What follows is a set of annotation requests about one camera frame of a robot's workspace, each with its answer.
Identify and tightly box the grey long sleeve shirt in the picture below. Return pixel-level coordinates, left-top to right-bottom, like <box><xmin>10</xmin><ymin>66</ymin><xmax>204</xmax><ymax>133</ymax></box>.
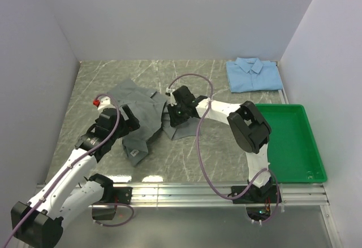
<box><xmin>108</xmin><ymin>79</ymin><xmax>199</xmax><ymax>166</ymax></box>

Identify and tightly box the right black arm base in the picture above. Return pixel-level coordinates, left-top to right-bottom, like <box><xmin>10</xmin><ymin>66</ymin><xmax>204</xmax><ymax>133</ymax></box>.
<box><xmin>232</xmin><ymin>183</ymin><xmax>282</xmax><ymax>225</ymax></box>

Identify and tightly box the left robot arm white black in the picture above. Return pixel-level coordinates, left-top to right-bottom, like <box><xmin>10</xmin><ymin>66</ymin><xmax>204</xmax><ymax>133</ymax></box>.
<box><xmin>11</xmin><ymin>105</ymin><xmax>140</xmax><ymax>247</ymax></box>

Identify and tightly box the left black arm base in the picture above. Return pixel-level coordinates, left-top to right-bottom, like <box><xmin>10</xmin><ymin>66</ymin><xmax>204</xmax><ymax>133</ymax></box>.
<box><xmin>91</xmin><ymin>186</ymin><xmax>135</xmax><ymax>225</ymax></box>

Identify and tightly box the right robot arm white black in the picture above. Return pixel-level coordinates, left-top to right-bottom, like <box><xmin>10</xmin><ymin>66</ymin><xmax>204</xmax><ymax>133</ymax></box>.
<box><xmin>166</xmin><ymin>86</ymin><xmax>273</xmax><ymax>203</ymax></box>

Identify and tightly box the folded light blue shirt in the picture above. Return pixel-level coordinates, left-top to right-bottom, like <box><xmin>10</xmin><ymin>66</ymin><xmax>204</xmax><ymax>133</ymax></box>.
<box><xmin>226</xmin><ymin>58</ymin><xmax>283</xmax><ymax>93</ymax></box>

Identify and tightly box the green plastic tray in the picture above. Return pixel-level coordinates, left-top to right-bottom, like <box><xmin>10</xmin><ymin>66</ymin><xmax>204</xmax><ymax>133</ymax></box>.
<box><xmin>256</xmin><ymin>104</ymin><xmax>327</xmax><ymax>184</ymax></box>

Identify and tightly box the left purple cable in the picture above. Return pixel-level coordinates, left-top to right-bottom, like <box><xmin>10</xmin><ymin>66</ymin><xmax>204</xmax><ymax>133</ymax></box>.
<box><xmin>0</xmin><ymin>94</ymin><xmax>135</xmax><ymax>248</ymax></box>

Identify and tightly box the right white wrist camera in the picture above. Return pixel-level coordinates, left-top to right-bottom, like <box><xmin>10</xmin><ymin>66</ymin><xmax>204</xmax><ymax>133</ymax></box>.
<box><xmin>165</xmin><ymin>88</ymin><xmax>177</xmax><ymax>106</ymax></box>

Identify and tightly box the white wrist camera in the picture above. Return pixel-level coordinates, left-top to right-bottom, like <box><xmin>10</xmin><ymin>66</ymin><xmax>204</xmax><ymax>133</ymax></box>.
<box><xmin>165</xmin><ymin>88</ymin><xmax>177</xmax><ymax>106</ymax></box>
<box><xmin>93</xmin><ymin>96</ymin><xmax>114</xmax><ymax>113</ymax></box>

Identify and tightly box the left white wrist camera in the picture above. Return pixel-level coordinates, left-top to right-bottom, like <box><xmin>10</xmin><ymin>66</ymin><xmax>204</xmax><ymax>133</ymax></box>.
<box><xmin>93</xmin><ymin>96</ymin><xmax>114</xmax><ymax>113</ymax></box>

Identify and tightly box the aluminium mounting rail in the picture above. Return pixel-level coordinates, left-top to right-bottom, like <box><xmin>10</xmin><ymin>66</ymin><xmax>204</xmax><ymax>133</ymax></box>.
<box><xmin>114</xmin><ymin>182</ymin><xmax>343</xmax><ymax>247</ymax></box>

